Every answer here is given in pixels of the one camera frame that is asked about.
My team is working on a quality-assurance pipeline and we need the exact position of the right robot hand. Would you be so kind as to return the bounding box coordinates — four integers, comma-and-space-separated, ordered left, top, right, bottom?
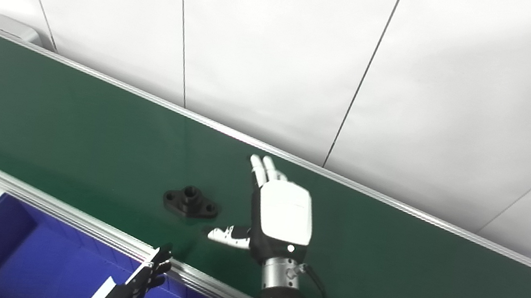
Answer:
204, 149, 324, 273

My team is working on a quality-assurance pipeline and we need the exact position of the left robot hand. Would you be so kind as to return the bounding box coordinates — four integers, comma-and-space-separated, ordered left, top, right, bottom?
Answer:
85, 231, 176, 298

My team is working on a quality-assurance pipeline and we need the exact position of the black flanged part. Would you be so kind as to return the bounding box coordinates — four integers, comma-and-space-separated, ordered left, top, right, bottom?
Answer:
161, 181, 223, 224

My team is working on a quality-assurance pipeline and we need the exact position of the green conveyor belt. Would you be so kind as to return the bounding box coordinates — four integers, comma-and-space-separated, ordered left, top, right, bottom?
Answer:
0, 31, 531, 298
0, 14, 531, 298

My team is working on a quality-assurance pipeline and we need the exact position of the blue plastic bin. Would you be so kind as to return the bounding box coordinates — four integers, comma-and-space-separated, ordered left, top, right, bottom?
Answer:
0, 192, 264, 298

